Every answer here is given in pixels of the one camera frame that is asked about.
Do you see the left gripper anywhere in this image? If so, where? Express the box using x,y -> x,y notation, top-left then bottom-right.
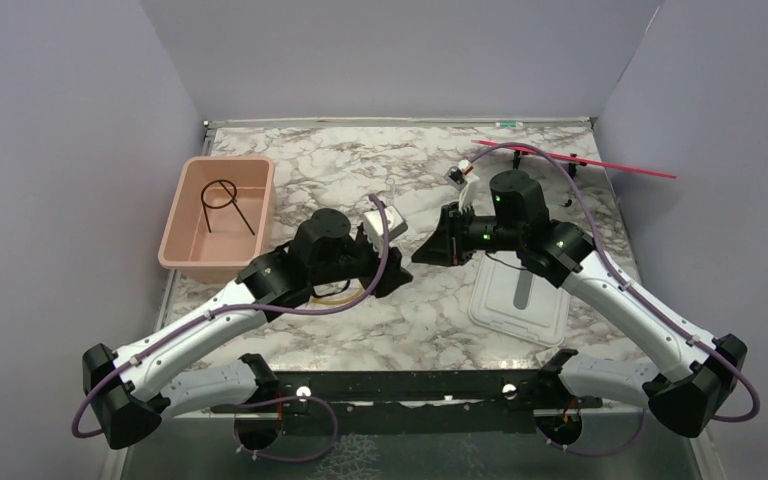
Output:
310,225 -> 413,297

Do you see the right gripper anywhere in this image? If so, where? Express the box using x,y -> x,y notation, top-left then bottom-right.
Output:
413,200 -> 524,266

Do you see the clear plastic lid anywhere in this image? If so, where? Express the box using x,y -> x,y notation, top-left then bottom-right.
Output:
468,252 -> 571,347

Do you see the black wire ring stand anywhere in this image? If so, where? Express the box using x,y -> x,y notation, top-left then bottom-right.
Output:
200,179 -> 256,236

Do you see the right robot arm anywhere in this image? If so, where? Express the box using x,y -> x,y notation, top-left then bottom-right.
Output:
412,170 -> 748,438

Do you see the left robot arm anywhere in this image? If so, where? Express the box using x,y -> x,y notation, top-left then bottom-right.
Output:
72,206 -> 412,450

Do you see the amber rubber tubing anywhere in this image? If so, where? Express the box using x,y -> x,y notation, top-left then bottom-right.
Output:
309,289 -> 364,308

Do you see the red-edged glass shelf stand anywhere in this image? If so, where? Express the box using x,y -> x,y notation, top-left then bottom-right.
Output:
466,140 -> 677,180

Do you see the pink plastic bin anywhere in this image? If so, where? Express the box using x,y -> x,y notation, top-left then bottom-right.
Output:
157,155 -> 276,284

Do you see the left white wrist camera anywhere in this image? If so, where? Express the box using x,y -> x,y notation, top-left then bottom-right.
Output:
362,206 -> 409,254

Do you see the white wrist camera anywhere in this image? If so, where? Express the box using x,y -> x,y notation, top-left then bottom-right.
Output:
362,206 -> 409,254
444,160 -> 480,212

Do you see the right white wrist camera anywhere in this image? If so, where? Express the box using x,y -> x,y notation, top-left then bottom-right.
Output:
444,160 -> 480,212

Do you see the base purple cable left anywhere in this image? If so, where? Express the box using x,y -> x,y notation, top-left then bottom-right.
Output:
232,396 -> 340,464

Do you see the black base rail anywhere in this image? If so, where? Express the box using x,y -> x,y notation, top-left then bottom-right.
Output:
211,369 -> 602,436

